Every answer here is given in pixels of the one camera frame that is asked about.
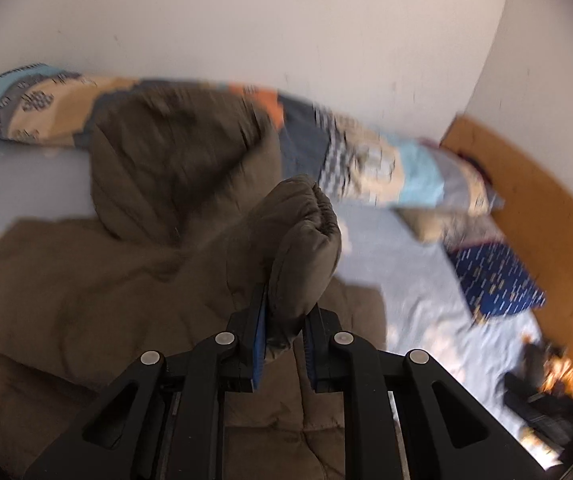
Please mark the patchwork printed blanket roll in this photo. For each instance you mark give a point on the patchwork printed blanket roll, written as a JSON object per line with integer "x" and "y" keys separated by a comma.
{"x": 31, "y": 105}

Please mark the navy star print pillow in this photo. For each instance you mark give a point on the navy star print pillow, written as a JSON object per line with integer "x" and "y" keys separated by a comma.
{"x": 498, "y": 280}

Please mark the olive quilted jacket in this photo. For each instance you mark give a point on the olive quilted jacket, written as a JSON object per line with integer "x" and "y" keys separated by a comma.
{"x": 156, "y": 240}

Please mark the black flat case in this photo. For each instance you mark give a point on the black flat case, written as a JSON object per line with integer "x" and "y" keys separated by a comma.
{"x": 541, "y": 415}

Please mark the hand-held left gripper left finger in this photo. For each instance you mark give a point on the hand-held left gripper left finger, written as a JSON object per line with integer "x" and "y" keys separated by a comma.
{"x": 259, "y": 341}

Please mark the wooden headboard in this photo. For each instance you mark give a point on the wooden headboard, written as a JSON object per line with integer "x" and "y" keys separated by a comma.
{"x": 531, "y": 200}

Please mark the beige cushion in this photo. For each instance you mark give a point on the beige cushion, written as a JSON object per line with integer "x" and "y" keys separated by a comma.
{"x": 429, "y": 222}

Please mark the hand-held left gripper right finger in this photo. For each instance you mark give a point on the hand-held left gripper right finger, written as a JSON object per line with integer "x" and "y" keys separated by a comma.
{"x": 311, "y": 355}

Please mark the yellow floral cloth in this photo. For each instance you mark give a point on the yellow floral cloth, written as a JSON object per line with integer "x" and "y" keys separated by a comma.
{"x": 561, "y": 372}

